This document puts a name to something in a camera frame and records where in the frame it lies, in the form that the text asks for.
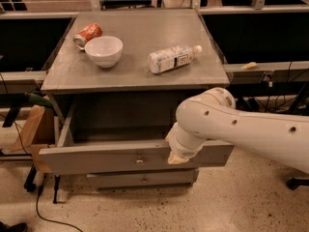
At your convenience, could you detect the grey bottom drawer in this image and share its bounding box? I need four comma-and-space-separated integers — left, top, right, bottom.
87, 168, 199, 189

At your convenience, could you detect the grey drawer cabinet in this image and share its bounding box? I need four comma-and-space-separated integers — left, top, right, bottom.
41, 9, 230, 190

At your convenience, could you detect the grey drawer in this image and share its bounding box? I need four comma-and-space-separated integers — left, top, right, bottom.
39, 98, 233, 175
87, 168, 199, 189

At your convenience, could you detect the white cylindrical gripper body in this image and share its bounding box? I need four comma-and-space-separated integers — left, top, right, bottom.
165, 122, 205, 160

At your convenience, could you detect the brown cardboard box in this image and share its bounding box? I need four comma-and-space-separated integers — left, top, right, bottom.
11, 105, 55, 173

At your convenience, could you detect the grey top drawer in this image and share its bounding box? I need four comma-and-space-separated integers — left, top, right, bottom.
39, 98, 233, 175

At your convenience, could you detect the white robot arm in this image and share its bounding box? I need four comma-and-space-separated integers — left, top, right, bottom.
166, 88, 309, 173

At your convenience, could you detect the white ceramic bowl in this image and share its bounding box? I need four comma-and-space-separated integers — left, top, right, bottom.
85, 36, 124, 68

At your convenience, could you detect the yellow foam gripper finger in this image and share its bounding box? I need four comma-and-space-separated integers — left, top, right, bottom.
168, 152, 188, 164

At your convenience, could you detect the black floor cable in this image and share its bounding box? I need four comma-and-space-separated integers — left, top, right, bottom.
35, 184, 84, 232

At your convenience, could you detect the black shoe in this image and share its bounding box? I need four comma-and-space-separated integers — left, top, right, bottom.
0, 222, 28, 232

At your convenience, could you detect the clear plastic water bottle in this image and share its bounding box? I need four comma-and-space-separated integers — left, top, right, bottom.
148, 44, 203, 74

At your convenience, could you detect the small yellow foam piece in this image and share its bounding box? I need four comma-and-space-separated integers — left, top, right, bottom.
241, 62, 257, 70

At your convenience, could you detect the red soda can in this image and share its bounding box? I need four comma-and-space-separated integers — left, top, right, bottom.
73, 23, 102, 50

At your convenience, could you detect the green handled grabber stick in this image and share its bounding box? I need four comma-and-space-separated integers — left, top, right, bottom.
24, 93, 60, 204

